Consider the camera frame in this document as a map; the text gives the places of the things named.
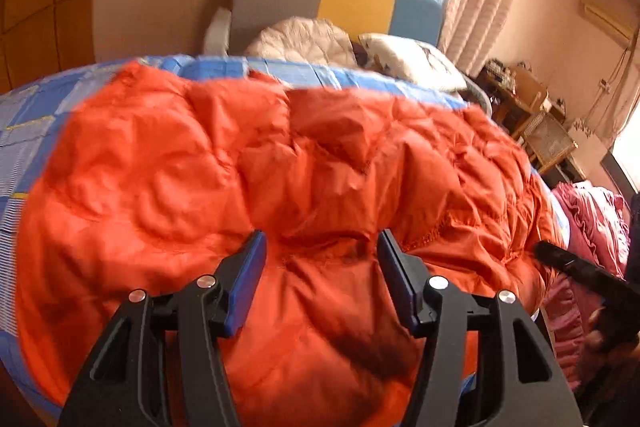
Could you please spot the white printed pillow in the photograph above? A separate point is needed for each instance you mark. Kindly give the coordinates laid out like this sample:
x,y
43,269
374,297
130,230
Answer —
x,y
415,59

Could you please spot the pink ruffled blanket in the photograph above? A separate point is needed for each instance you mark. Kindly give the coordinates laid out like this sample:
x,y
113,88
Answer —
x,y
590,227

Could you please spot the cluttered wooden desk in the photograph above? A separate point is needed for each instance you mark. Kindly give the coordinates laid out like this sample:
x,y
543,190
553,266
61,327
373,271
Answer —
x,y
505,99

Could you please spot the wall air conditioner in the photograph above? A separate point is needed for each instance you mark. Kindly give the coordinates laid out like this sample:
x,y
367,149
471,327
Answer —
x,y
607,14

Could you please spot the cardboard box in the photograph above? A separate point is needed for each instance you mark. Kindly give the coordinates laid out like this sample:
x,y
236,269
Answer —
x,y
531,83

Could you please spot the person's right hand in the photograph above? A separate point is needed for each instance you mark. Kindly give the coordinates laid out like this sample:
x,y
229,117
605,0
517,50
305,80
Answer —
x,y
595,334

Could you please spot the grey bedside rail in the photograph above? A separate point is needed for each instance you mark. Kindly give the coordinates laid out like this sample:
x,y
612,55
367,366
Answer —
x,y
477,94

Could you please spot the rattan chair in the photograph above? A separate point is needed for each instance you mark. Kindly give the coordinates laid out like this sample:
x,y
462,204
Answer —
x,y
550,142

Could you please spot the grey yellow blue headboard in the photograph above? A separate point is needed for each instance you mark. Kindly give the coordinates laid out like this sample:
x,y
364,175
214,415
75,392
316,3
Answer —
x,y
350,2

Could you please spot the bed with blue plaid sheet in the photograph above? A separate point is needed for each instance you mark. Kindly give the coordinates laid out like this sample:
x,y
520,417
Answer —
x,y
25,132

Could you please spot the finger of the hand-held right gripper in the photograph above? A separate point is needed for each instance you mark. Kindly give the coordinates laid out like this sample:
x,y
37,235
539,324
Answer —
x,y
565,259

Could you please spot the orange quilted blanket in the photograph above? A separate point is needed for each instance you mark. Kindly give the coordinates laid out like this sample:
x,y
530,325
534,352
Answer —
x,y
300,167

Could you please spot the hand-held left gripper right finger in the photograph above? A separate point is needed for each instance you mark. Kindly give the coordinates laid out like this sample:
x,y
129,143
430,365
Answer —
x,y
400,279

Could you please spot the beige quilted pillow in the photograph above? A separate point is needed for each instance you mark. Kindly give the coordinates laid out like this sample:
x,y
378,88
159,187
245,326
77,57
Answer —
x,y
305,42

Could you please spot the plain white pillow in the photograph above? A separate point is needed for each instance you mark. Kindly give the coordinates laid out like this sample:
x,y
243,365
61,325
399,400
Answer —
x,y
217,32

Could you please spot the white floral cabinet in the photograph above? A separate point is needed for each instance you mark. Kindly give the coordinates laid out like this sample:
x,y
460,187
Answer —
x,y
590,149

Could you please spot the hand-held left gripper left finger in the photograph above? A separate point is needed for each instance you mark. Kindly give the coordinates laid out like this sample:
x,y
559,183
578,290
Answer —
x,y
245,279

